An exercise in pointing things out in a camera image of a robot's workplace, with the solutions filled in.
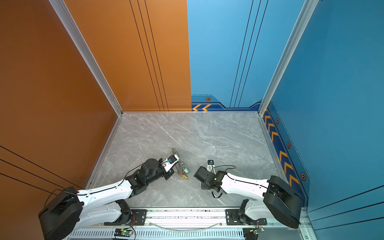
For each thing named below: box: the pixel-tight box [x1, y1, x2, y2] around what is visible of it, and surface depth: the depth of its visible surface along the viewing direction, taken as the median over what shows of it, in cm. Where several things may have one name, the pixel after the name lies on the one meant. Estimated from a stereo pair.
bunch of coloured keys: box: [179, 163, 190, 180], surface depth 84 cm
